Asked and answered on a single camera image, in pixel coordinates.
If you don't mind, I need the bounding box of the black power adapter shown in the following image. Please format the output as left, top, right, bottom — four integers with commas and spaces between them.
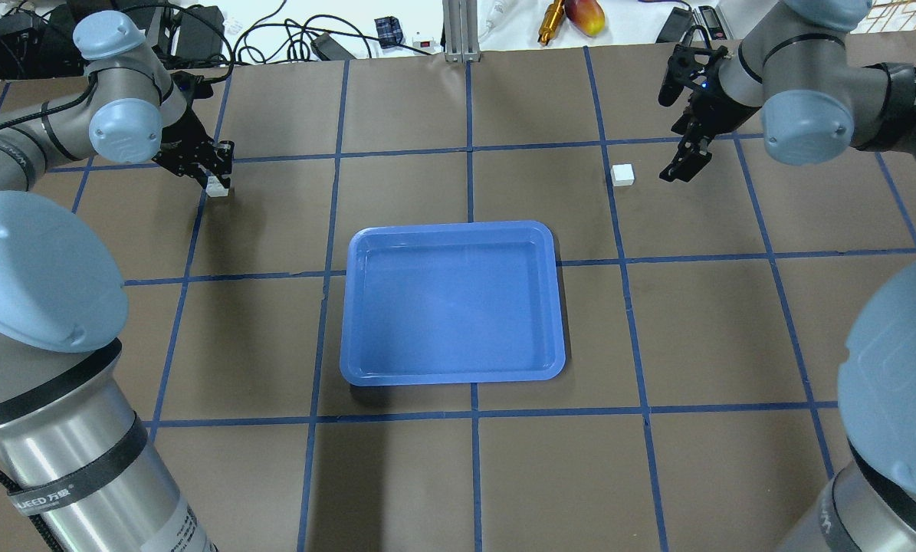
174, 5, 225, 62

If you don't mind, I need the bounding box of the aluminium frame post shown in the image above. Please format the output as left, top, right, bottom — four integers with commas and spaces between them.
441, 0, 481, 63

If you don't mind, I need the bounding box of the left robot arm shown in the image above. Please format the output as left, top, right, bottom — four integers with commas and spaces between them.
0, 11, 234, 551

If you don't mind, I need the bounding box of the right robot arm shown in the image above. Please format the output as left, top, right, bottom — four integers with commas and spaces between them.
663, 1, 916, 551

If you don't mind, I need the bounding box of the white block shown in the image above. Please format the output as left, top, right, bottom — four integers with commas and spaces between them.
610, 163, 636, 186
203, 176, 230, 199

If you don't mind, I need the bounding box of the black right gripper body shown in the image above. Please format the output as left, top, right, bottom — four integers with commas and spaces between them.
658, 44, 759, 141

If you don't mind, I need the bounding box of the red yellow mango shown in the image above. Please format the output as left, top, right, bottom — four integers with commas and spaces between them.
565, 0, 607, 38

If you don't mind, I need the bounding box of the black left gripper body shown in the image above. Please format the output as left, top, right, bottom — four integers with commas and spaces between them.
153, 72, 212, 170

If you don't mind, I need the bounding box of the blue plastic tray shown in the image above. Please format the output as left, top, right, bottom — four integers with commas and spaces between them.
340, 220, 566, 386

